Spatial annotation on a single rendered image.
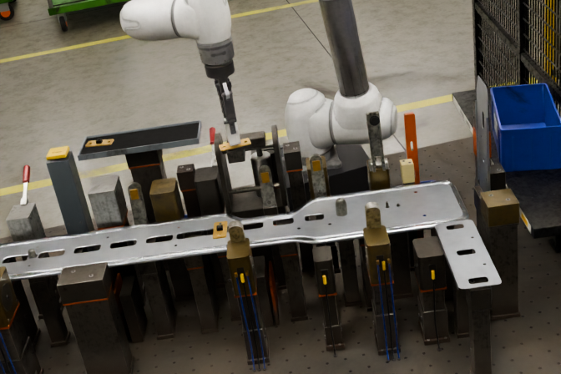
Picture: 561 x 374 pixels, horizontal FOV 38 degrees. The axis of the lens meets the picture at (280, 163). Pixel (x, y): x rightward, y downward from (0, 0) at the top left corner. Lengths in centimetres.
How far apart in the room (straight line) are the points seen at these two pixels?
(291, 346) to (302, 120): 86
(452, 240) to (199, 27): 82
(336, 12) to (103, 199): 90
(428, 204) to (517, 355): 45
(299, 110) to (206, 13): 88
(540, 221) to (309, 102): 101
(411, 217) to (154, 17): 85
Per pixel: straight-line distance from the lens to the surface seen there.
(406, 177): 234
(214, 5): 200
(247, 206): 242
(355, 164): 289
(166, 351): 237
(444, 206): 224
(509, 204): 213
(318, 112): 280
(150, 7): 207
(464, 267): 200
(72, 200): 262
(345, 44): 261
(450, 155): 315
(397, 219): 220
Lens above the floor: 215
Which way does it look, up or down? 27 degrees down
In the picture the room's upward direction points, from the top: 9 degrees counter-clockwise
